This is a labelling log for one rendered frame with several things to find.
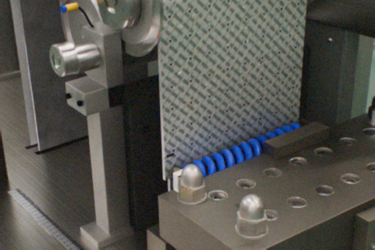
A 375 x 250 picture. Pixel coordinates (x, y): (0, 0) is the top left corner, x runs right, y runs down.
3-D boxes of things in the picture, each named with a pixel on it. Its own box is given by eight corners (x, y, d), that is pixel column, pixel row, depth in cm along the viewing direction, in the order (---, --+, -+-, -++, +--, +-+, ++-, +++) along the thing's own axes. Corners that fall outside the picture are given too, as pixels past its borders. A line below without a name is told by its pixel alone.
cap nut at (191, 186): (171, 196, 89) (169, 163, 86) (194, 186, 90) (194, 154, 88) (189, 208, 86) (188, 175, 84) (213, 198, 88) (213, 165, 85)
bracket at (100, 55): (78, 235, 105) (55, 31, 91) (115, 219, 108) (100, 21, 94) (95, 251, 101) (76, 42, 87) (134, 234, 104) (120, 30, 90)
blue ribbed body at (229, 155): (175, 185, 95) (175, 161, 93) (296, 137, 105) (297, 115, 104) (191, 196, 92) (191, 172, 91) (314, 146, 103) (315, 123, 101)
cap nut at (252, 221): (228, 228, 82) (228, 194, 80) (252, 217, 84) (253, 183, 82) (250, 243, 79) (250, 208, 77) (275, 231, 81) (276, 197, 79)
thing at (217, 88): (163, 179, 94) (157, 43, 86) (295, 127, 106) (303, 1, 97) (165, 180, 94) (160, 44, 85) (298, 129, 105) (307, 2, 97)
